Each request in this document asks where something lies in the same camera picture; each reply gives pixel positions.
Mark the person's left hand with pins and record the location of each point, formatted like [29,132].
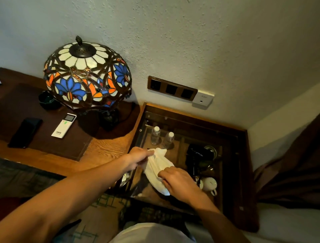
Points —
[137,157]

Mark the person's right hand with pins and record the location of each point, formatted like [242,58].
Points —
[180,182]

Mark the black hair dryer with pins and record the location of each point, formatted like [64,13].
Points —
[197,152]

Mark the person's right forearm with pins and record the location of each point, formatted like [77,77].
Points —
[220,222]

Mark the person's left forearm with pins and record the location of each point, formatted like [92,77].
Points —
[62,202]

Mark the person's white shirt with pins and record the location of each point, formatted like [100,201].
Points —
[150,234]

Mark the clear water bottle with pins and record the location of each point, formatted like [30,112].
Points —
[155,136]
[168,141]

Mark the wooden desk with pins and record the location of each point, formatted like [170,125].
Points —
[107,150]

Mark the dark green electric kettle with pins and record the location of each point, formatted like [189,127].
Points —
[212,151]

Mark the wooden glass-top cabinet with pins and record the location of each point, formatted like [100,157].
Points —
[245,187]

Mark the white remote control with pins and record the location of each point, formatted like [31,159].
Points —
[63,126]

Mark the black ashtray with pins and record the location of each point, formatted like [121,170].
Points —
[48,100]

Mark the stained glass table lamp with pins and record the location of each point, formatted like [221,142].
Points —
[85,65]

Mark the dark brown desk mat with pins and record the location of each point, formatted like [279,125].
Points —
[37,115]

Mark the black phone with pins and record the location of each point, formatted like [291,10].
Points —
[25,132]

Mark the brown curtain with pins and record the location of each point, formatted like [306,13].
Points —
[295,170]

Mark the red chair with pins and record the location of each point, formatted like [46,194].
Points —
[10,207]

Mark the brown triple wall socket panel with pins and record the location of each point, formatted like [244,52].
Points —
[171,88]

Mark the white wall socket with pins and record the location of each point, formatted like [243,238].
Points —
[203,99]

